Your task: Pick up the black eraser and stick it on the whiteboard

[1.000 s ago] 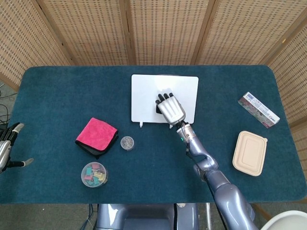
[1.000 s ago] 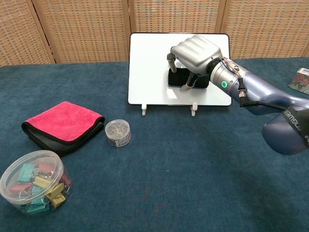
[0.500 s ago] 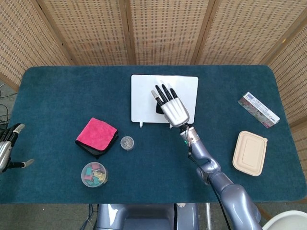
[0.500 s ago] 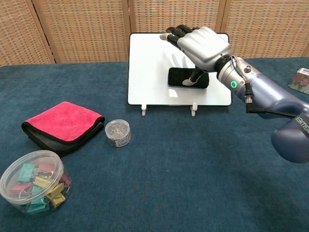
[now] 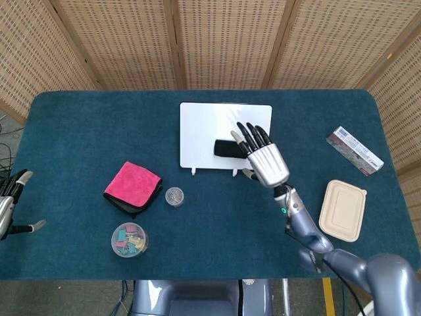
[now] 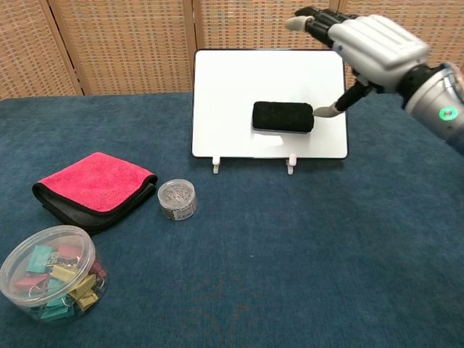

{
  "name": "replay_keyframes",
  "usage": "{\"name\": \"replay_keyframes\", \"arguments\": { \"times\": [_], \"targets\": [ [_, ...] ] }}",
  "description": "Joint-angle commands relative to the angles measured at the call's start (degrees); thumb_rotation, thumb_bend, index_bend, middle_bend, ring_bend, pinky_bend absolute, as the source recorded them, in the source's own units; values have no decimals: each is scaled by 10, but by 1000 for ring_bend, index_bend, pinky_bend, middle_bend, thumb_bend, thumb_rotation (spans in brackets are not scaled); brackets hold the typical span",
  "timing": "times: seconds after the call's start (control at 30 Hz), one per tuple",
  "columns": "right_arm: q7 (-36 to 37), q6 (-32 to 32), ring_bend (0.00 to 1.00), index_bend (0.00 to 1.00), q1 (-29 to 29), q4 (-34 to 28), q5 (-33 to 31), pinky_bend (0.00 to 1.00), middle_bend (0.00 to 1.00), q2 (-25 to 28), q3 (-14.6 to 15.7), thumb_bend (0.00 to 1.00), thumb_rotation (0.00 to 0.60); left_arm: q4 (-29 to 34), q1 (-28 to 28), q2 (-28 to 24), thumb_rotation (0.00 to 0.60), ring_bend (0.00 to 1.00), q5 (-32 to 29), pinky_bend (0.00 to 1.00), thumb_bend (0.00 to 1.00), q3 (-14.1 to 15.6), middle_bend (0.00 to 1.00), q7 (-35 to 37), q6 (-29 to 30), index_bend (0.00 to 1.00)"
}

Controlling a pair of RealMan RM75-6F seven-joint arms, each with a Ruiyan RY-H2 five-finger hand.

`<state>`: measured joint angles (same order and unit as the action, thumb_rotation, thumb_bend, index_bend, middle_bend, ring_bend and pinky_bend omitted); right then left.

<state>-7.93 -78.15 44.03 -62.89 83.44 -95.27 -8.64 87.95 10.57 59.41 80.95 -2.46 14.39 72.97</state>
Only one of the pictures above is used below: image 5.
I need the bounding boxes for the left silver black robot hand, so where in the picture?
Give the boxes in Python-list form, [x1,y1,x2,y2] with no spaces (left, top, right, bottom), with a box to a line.
[0,169,47,240]

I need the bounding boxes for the white printed cardboard box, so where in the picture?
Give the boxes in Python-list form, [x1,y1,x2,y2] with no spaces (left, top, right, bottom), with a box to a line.
[326,126,385,174]

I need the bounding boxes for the clear tub of binder clips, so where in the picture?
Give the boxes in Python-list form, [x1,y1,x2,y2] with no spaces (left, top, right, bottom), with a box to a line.
[111,221,150,259]

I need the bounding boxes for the white board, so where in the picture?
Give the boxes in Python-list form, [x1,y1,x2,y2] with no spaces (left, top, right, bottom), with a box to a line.
[178,101,273,178]

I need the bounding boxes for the black eraser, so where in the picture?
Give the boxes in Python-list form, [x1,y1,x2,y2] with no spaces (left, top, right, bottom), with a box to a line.
[213,139,248,159]

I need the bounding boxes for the clear round plastic container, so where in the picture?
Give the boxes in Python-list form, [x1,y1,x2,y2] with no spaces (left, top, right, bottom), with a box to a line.
[164,186,186,209]

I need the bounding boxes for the woven bamboo folding screen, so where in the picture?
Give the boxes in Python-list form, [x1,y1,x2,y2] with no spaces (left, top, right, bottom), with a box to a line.
[0,0,421,238]

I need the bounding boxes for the blue-grey robot torso base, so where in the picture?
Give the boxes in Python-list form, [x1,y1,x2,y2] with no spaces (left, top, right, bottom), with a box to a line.
[130,278,274,316]

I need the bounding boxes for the black floor cables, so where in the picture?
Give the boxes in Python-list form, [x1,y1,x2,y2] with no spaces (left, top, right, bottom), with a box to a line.
[0,113,20,180]

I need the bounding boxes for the beige lidded food container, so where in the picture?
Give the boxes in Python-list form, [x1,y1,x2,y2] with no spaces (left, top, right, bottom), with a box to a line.
[318,179,368,244]

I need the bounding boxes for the blue table mat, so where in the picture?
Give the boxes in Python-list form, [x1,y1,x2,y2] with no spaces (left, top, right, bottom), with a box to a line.
[0,89,421,281]

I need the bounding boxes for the yellow floor tape strip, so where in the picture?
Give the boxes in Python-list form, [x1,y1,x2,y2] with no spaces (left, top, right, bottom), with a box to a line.
[322,278,337,316]

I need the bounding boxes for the pink folded microfibre cloth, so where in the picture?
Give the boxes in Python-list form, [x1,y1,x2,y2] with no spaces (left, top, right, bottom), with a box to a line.
[103,161,164,219]

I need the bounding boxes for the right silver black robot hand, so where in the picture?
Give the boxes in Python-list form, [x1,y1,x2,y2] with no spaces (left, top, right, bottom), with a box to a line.
[230,121,290,189]

